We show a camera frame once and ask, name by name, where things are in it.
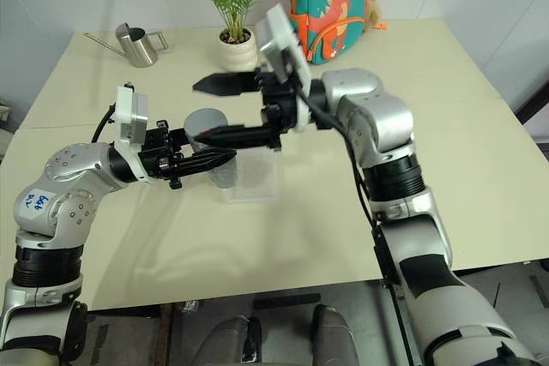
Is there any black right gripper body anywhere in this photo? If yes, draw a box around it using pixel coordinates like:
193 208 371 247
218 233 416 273
256 68 302 152

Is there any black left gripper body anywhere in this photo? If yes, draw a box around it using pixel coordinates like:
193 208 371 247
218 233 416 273
139 119 193 191

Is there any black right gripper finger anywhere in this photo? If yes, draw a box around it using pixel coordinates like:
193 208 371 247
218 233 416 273
194 123 276 149
192 69 263 99

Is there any grey plastic cup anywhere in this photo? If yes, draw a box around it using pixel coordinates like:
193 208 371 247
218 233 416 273
184 109 238 190

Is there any clear plastic box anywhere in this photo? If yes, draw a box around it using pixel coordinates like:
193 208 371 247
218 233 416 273
220 152 287 205

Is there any green plant in white pot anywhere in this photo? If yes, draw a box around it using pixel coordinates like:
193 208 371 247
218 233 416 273
194 0 274 73

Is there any silver metal watering can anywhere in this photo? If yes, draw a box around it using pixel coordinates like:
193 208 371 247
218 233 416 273
81 21 170 69

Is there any teal dinosaur backpack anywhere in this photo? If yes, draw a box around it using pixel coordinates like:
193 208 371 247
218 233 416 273
288 0 371 67

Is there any small beige plush pendant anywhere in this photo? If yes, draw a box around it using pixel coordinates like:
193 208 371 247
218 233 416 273
364 0 389 33

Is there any black flat bar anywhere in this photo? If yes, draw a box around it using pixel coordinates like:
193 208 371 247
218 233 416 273
252 292 323 310

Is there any dark rounded grey shape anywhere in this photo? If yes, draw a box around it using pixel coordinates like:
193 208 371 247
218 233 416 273
197 315 263 366
310 303 360 366

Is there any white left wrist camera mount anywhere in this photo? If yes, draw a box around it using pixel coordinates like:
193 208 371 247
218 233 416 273
112 85 152 185

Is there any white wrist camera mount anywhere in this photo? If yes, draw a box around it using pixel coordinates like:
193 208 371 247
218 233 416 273
255 3 317 134
112 85 152 185

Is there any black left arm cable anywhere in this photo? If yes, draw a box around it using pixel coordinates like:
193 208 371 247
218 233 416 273
91 102 120 145

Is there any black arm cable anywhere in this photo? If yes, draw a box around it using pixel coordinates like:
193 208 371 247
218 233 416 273
91 102 120 145
299 90 398 288

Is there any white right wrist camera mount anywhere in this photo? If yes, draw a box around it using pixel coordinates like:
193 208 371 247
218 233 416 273
255 3 317 134

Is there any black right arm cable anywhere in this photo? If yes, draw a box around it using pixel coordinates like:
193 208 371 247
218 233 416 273
299 90 398 288

